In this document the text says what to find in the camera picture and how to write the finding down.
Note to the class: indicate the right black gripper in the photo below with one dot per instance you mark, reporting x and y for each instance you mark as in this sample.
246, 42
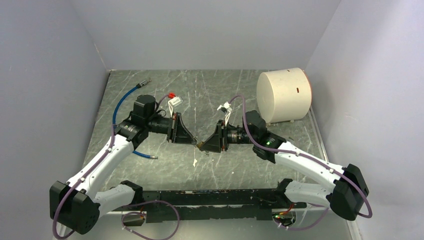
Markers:
220, 136

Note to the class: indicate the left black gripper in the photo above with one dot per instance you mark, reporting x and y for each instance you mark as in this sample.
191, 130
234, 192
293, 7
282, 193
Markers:
177, 132

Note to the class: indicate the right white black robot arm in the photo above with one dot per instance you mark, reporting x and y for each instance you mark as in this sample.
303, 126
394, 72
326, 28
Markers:
342, 189

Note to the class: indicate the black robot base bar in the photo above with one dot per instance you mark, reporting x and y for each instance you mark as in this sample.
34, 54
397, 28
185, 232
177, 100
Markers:
260, 204

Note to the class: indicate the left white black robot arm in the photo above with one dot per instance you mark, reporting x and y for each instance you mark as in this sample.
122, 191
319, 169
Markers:
78, 203

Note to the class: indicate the cream cylindrical container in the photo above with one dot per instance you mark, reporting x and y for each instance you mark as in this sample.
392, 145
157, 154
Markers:
283, 95

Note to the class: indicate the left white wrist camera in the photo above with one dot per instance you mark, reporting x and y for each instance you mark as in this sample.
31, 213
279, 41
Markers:
173, 101

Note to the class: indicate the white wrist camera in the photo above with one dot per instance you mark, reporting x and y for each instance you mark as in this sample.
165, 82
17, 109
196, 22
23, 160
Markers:
226, 110
173, 101

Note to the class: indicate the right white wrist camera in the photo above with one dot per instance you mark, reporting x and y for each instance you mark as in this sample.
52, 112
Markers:
226, 110

